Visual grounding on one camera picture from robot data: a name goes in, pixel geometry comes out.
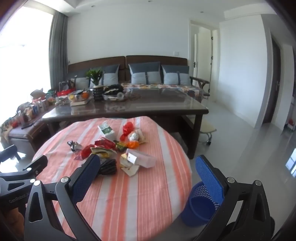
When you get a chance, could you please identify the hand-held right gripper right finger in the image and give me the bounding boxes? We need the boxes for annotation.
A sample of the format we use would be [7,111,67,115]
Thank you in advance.
[195,155,271,241]

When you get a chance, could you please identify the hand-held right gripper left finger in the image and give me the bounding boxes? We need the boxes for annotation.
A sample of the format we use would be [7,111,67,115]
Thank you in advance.
[24,153,102,241]

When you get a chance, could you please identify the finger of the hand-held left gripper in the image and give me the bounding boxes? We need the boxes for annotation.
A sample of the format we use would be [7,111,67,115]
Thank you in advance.
[14,155,48,178]
[0,145,18,163]

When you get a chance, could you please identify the black cable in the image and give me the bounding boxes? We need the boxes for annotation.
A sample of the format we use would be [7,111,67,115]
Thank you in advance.
[98,158,118,176]

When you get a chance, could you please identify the small red wrapper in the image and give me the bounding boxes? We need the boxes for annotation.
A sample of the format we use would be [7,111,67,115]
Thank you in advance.
[80,145,96,160]

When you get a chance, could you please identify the yellow snack packet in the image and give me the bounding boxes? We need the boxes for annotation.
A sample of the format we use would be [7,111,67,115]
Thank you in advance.
[90,147,117,159]

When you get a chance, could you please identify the blue plastic wastebasket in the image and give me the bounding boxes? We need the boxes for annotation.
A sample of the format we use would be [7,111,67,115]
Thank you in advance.
[180,181,223,227]

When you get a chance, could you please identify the silver foil wrapper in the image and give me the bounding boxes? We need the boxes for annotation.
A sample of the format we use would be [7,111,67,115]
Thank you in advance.
[67,140,83,153]

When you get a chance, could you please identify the red snack packet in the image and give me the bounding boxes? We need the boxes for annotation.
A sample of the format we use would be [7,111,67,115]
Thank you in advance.
[94,137,116,150]

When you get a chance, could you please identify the white paper scrap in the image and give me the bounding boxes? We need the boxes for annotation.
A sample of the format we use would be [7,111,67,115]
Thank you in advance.
[120,164,139,178]

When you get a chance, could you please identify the white green milk carton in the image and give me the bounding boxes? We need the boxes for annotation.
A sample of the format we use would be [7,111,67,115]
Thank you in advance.
[97,120,116,141]

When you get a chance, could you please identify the white cardboard box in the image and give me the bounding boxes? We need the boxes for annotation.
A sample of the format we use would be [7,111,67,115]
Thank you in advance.
[126,148,158,168]

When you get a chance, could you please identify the white wrapper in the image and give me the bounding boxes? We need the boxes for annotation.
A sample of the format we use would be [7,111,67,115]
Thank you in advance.
[129,130,146,143]

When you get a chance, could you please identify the brown side cabinet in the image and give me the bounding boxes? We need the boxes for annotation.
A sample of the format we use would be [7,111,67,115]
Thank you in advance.
[7,120,59,154]

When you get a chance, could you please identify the row of small bottles and boxes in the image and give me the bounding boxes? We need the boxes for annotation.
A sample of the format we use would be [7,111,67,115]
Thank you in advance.
[0,93,58,136]

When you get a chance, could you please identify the cream rolling stool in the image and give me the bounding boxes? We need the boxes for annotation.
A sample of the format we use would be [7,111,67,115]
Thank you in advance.
[199,120,217,146]

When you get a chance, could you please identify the round table with striped cloth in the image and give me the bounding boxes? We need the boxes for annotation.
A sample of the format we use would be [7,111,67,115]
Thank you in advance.
[30,116,192,241]

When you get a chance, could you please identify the open cardboard box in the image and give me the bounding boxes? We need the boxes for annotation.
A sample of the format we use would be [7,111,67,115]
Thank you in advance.
[30,88,47,99]

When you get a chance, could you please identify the thick book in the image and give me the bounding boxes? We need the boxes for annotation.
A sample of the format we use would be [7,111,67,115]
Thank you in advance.
[70,98,93,107]

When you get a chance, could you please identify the red basket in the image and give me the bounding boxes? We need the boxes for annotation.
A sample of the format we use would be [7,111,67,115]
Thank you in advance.
[57,81,76,97]

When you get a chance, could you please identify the fruit bowl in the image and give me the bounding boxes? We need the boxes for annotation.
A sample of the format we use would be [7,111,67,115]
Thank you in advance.
[68,89,91,103]

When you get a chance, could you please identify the glass bowl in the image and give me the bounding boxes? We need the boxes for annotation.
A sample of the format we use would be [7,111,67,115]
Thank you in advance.
[102,90,129,103]

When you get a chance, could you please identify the black ribbed jar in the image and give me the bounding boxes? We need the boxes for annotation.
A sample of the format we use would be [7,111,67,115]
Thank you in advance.
[93,85,105,101]

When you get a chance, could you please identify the grey blue pillow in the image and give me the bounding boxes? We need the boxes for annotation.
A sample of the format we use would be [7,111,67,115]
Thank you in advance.
[128,62,162,85]
[89,64,120,89]
[161,65,190,87]
[70,70,91,90]

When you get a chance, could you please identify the dark wooden coffee table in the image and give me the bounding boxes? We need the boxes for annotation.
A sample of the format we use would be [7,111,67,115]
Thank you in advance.
[42,94,209,160]

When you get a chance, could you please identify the floral sofa cover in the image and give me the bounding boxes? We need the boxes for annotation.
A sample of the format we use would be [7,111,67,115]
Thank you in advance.
[121,82,204,102]

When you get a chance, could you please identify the green potted plant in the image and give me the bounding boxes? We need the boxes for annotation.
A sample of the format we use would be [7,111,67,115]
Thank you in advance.
[85,68,104,87]

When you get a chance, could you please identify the grey curtain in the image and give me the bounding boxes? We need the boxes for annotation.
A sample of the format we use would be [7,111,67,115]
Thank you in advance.
[49,10,69,91]

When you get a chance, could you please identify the dark brown door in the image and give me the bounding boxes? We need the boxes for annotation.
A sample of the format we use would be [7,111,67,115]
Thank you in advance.
[263,38,282,124]

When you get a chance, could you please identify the white door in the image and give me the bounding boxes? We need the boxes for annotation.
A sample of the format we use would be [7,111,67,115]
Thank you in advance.
[194,32,200,77]

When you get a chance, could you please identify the brown wooden sofa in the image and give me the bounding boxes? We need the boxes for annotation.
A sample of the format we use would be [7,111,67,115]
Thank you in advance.
[67,56,210,102]

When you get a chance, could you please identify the hanging black cord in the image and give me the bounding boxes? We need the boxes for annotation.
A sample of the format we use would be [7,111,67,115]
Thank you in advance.
[209,30,215,91]

